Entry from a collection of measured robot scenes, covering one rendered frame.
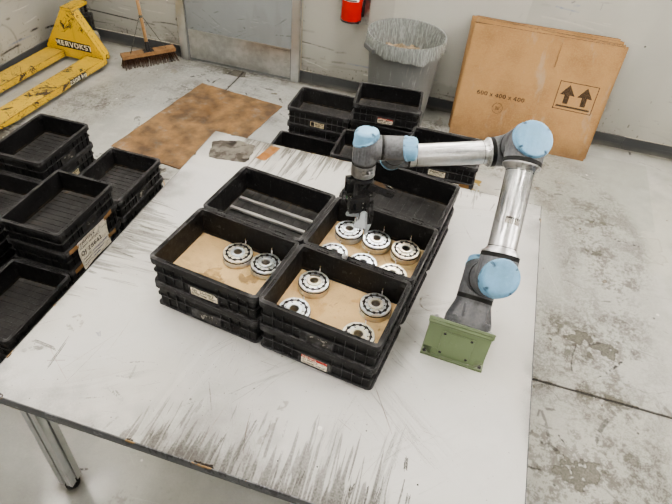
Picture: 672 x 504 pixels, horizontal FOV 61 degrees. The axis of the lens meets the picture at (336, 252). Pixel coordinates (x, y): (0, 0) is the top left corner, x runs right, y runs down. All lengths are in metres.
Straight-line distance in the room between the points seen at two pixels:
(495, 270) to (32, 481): 1.91
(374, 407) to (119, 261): 1.09
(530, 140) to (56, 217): 2.06
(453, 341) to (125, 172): 2.08
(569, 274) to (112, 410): 2.59
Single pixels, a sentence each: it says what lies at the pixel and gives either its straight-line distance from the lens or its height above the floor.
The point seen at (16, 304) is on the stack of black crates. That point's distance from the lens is 2.85.
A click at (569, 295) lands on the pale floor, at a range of 3.42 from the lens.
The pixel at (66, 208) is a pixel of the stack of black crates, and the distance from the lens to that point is 2.93.
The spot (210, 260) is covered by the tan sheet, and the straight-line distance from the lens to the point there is 2.02.
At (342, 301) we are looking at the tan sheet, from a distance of 1.88.
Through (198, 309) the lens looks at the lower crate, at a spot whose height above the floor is 0.76.
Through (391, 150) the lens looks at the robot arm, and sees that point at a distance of 1.71.
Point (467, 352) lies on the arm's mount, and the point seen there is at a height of 0.78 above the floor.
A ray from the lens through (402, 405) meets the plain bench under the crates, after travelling 1.83.
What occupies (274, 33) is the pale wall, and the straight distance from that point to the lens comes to 4.94.
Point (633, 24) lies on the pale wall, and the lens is 4.58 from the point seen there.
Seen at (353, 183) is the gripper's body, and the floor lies 1.19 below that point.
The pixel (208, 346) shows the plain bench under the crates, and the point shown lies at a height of 0.70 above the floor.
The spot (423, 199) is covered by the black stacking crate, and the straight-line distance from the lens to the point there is 2.36.
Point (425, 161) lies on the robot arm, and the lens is 1.86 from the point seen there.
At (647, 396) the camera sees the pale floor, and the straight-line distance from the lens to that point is 3.15.
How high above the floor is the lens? 2.21
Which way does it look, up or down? 42 degrees down
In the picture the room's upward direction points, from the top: 6 degrees clockwise
